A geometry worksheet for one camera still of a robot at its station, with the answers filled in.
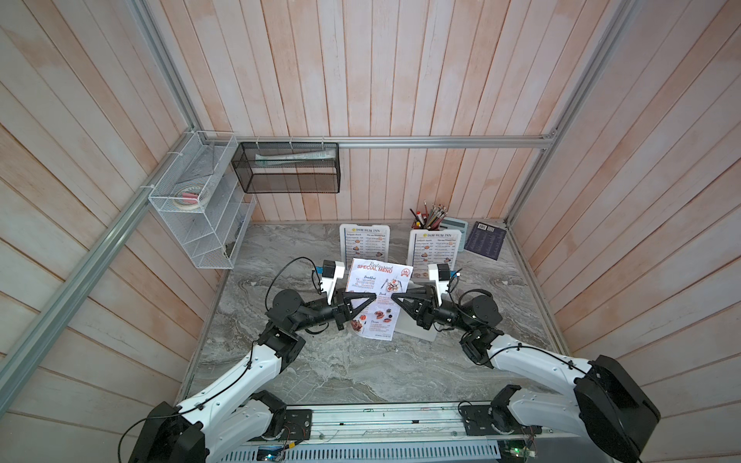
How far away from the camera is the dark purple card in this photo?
1119mm

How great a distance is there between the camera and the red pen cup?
103 centimetres

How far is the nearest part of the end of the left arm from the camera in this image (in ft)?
1.97

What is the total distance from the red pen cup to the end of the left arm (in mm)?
494

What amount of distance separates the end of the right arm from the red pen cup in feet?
1.45

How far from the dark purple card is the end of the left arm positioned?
639 millimetres

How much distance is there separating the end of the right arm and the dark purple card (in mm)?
541
